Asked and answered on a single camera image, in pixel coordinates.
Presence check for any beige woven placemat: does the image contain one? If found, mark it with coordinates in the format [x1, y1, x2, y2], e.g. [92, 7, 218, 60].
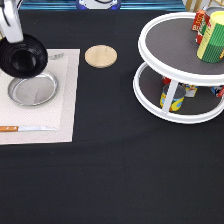
[0, 49, 80, 145]

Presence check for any yellow can on lower tier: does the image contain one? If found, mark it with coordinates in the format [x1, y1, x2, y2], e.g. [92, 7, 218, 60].
[160, 85, 186, 112]

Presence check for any wooden handled fork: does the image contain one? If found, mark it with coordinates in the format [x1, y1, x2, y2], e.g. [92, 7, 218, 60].
[48, 53, 64, 60]

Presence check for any red raisin box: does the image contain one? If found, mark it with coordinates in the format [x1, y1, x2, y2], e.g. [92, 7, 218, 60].
[191, 9, 206, 44]

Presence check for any black ribbed bowl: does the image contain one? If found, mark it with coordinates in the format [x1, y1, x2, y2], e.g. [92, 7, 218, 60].
[0, 34, 48, 78]

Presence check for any green yellow cylindrical canister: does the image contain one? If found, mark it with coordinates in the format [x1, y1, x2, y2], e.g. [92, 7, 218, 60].
[197, 11, 224, 63]

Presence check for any wooden handled knife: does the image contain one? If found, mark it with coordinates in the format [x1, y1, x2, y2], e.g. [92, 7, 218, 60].
[0, 126, 57, 132]

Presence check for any white two-tier lazy Susan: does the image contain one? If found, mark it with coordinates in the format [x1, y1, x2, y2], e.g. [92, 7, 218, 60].
[133, 12, 224, 124]

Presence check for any silver metal plate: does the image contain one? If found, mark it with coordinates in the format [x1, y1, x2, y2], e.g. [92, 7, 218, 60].
[8, 72, 58, 106]

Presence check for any round wooden coaster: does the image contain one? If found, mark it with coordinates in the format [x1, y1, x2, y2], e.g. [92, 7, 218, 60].
[85, 45, 117, 68]

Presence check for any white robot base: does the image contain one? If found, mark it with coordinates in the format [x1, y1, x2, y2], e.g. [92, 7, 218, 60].
[76, 0, 121, 10]

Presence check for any red flat box lower tier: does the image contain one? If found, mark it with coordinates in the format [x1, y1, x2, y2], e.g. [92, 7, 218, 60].
[210, 85, 224, 97]

